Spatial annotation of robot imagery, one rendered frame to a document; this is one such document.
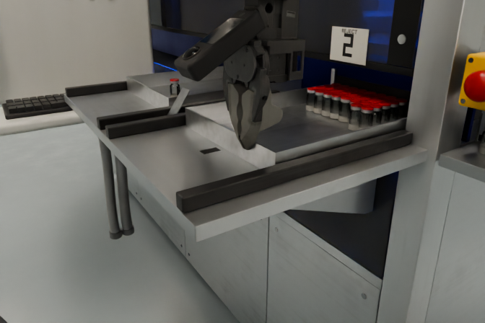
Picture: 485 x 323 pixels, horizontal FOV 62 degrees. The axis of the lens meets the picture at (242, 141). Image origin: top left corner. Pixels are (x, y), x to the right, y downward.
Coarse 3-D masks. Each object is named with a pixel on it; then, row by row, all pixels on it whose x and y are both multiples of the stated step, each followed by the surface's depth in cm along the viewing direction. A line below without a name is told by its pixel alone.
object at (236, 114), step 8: (232, 88) 54; (240, 88) 54; (248, 88) 56; (232, 96) 55; (240, 96) 54; (232, 104) 55; (240, 104) 54; (232, 112) 56; (240, 112) 55; (232, 120) 56; (240, 120) 55; (240, 128) 55
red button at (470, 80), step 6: (474, 72) 51; (480, 72) 50; (468, 78) 51; (474, 78) 51; (480, 78) 50; (468, 84) 51; (474, 84) 51; (480, 84) 50; (468, 90) 52; (474, 90) 51; (480, 90) 50; (468, 96) 52; (474, 96) 51; (480, 96) 51
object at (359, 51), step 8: (336, 32) 73; (344, 32) 71; (352, 32) 70; (360, 32) 68; (368, 32) 67; (336, 40) 73; (344, 40) 72; (360, 40) 69; (336, 48) 74; (352, 48) 71; (360, 48) 69; (336, 56) 74; (344, 56) 72; (352, 56) 71; (360, 56) 69; (360, 64) 70
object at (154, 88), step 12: (168, 72) 104; (216, 72) 112; (132, 84) 96; (144, 84) 101; (156, 84) 103; (168, 84) 105; (180, 84) 105; (192, 84) 105; (204, 84) 105; (216, 84) 105; (276, 84) 92; (288, 84) 94; (300, 84) 96; (144, 96) 90; (156, 96) 84; (168, 96) 93; (192, 96) 81; (204, 96) 82; (216, 96) 84
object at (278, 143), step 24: (288, 96) 84; (192, 120) 70; (216, 120) 75; (288, 120) 75; (312, 120) 75; (336, 120) 75; (240, 144) 58; (264, 144) 64; (288, 144) 64; (312, 144) 55; (336, 144) 58
